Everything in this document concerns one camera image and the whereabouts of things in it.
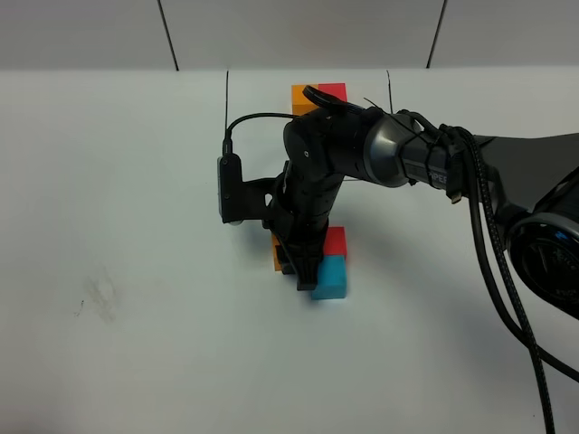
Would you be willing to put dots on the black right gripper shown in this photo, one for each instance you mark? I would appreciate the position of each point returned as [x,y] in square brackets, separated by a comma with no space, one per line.
[300,208]

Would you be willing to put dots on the blue block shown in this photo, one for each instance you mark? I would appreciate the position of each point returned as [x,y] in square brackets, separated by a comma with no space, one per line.
[332,279]

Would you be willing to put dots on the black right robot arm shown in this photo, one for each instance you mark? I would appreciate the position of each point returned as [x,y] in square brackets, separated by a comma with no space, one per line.
[528,187]

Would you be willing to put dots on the orange template block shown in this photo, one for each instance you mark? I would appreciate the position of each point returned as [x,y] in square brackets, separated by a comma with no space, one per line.
[300,104]

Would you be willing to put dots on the red template block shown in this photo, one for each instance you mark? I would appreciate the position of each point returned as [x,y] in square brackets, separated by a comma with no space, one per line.
[337,90]

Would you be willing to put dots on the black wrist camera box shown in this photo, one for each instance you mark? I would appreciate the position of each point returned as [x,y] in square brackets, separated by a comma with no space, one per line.
[239,200]

